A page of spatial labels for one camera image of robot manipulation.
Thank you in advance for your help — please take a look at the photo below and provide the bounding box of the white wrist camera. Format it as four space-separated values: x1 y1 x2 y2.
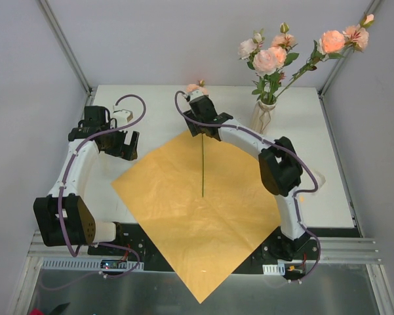
112 106 133 127
184 89 208 104

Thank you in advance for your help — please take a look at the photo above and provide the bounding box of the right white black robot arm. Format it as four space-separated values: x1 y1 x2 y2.
181 91 305 259

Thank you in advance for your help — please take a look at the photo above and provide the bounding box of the pink flower bouquet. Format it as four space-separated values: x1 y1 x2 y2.
186 79 207 198

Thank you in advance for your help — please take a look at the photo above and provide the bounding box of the right white cable duct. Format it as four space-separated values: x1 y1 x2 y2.
262 262 286 276

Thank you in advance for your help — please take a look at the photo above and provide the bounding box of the beige ribbed vase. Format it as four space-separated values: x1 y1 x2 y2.
250 100 276 135

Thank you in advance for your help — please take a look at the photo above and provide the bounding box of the white cable duct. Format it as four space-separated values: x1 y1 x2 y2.
42 257 144 272
262 262 286 276

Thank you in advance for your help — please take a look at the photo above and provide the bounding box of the left white cable duct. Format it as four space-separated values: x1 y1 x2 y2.
42 257 144 272

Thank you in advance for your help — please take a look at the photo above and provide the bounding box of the orange wrapping paper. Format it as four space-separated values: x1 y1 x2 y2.
112 131 281 303

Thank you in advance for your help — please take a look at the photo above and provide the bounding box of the picked flower stem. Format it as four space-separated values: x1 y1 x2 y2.
276 14 375 99
238 30 277 104
267 22 298 104

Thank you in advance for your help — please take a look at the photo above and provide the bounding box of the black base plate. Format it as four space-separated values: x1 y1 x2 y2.
85 220 363 274

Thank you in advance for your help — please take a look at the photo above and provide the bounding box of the aluminium frame post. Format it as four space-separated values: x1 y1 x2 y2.
317 0 383 98
36 0 93 97

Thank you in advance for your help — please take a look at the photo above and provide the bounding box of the right aluminium frame post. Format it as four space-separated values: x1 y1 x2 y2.
317 0 383 98

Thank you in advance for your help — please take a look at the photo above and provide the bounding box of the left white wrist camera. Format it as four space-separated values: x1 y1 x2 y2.
112 106 133 127

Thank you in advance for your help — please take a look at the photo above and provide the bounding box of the left aluminium frame post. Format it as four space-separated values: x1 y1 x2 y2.
36 0 93 97

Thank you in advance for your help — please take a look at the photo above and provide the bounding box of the cream printed ribbon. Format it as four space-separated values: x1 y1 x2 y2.
311 169 326 196

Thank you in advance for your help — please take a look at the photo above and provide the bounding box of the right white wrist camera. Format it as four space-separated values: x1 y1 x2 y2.
184 89 208 104

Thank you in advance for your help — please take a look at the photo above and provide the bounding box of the aluminium front rail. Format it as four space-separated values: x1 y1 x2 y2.
27 231 384 264

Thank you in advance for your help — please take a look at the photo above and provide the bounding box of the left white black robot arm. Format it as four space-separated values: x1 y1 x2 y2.
33 106 139 255

